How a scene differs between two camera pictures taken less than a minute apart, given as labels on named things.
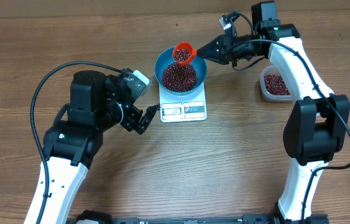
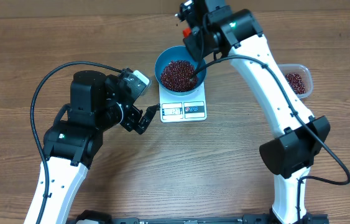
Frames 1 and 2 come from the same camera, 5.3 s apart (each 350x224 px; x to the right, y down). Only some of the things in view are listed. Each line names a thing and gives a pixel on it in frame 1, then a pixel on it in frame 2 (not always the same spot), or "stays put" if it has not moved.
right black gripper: x=227 y=53 to x=194 y=44
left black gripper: x=132 y=122 stays put
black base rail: x=99 y=216 stays put
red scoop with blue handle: x=193 y=51 to x=186 y=32
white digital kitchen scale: x=183 y=108 stays put
